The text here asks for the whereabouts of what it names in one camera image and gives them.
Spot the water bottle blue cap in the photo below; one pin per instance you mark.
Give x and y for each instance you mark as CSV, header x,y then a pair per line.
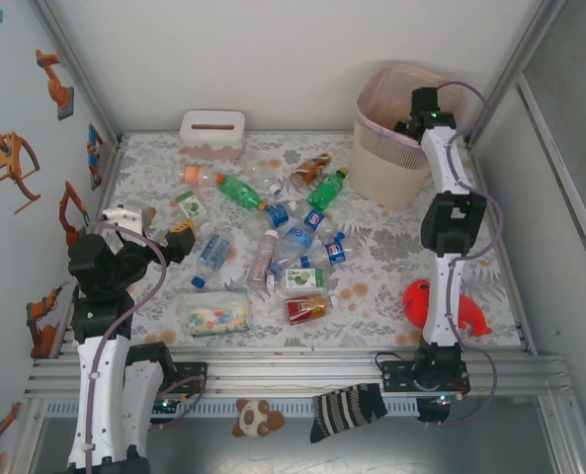
x,y
214,249

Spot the pink bin liner bag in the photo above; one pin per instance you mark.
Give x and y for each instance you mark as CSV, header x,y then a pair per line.
x,y
381,99

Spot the green bottle orange cap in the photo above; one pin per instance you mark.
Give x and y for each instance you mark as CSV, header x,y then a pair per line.
x,y
238,190

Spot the beige ribbed waste bin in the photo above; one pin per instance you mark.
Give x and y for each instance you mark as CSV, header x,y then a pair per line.
x,y
386,173

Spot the pink drink bottle white cap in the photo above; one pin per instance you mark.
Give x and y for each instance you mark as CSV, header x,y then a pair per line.
x,y
262,259

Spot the crushed clear bottle white cap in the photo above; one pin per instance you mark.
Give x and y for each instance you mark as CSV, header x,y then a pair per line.
x,y
263,170

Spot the clear bottle light blue label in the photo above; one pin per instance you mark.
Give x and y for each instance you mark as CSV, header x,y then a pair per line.
x,y
297,239

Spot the clear bottle lime label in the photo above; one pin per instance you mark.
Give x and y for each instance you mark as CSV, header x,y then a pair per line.
x,y
300,279

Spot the green bottle yellow cap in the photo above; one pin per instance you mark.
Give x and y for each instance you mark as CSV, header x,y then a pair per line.
x,y
326,190

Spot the clear bottle red label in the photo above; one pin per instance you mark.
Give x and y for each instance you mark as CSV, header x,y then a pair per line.
x,y
307,307

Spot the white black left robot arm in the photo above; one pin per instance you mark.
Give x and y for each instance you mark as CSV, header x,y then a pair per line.
x,y
100,395

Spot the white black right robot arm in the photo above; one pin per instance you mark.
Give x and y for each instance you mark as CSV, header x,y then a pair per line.
x,y
443,296

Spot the white pink tissue box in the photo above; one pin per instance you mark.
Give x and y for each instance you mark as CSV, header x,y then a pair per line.
x,y
212,143

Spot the plastic bag of colourful pieces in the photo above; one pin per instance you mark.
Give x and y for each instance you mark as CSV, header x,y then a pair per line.
x,y
216,316

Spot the brown coffee bottle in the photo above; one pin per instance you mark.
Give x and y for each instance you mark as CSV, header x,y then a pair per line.
x,y
312,169

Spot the left controller board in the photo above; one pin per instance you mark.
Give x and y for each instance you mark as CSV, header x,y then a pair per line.
x,y
166,405

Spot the controller board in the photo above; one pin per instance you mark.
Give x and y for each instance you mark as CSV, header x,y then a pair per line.
x,y
438,401
166,405

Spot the floral table mat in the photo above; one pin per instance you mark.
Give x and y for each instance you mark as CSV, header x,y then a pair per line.
x,y
322,336

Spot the red shark plush toy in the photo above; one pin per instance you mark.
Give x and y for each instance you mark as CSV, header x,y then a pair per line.
x,y
416,301

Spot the panda plush toy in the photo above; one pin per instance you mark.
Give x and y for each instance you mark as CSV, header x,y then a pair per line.
x,y
253,419

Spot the black white striped sock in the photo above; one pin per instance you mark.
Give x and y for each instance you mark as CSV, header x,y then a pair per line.
x,y
342,410

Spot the right controller board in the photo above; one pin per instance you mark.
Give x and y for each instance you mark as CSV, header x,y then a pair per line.
x,y
438,401

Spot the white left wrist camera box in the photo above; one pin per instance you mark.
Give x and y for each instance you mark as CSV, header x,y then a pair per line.
x,y
122,217

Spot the aluminium frame post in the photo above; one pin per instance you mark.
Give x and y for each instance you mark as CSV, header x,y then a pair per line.
x,y
81,69
525,49

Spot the blue orange wall sticker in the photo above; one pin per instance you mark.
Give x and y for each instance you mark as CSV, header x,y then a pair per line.
x,y
95,148

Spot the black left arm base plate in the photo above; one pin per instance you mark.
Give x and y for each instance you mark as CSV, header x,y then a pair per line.
x,y
193,377

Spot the orange claw wall sticker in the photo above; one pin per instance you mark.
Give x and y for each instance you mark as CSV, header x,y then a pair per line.
x,y
11,158

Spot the aluminium frame rail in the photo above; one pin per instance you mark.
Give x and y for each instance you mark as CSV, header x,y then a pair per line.
x,y
297,380

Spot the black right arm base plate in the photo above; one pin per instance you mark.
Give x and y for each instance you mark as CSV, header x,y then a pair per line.
x,y
396,375

